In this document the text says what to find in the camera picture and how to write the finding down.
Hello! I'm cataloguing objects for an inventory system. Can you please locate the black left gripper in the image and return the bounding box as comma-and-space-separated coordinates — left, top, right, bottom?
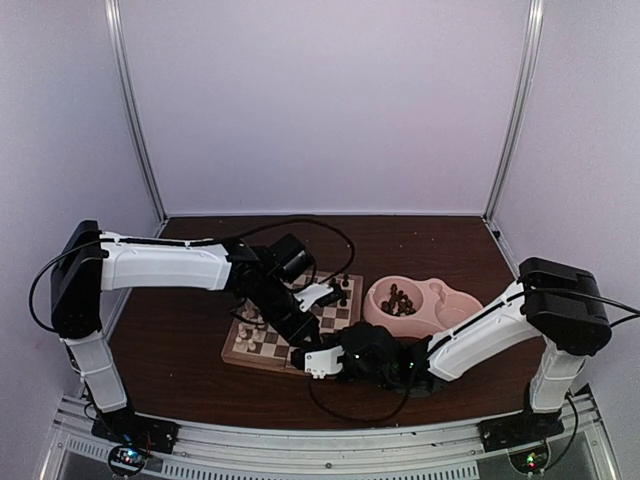
253, 276, 321, 348

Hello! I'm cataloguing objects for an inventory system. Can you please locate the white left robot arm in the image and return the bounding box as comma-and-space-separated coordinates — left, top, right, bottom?
28, 220, 344, 444

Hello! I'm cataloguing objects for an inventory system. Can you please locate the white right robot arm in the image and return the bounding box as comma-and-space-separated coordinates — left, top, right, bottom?
291, 257, 612, 442

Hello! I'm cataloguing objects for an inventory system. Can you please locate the white chess pieces row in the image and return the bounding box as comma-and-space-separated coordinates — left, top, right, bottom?
234, 303, 268, 354

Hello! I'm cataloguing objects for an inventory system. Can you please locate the dark chess pieces pile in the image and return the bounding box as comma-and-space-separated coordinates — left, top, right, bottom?
380, 283, 417, 317

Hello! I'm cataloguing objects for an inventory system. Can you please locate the pink plastic double bowl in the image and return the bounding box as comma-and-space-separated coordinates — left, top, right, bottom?
363, 276, 483, 336

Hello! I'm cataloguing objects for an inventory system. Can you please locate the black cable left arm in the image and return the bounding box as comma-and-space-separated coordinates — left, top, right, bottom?
220, 218, 357, 291

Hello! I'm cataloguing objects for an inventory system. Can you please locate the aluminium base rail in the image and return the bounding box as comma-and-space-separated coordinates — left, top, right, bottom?
40, 395, 611, 480

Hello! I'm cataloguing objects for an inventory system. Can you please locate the aluminium frame post left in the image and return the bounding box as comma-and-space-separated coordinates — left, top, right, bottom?
104, 0, 169, 226

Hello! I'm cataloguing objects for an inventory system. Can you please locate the aluminium frame post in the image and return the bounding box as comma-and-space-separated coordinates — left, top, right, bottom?
483, 0, 546, 225
104, 0, 169, 226

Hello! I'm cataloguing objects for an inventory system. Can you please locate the aluminium frame post right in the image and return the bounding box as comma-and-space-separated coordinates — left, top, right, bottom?
483, 0, 546, 225

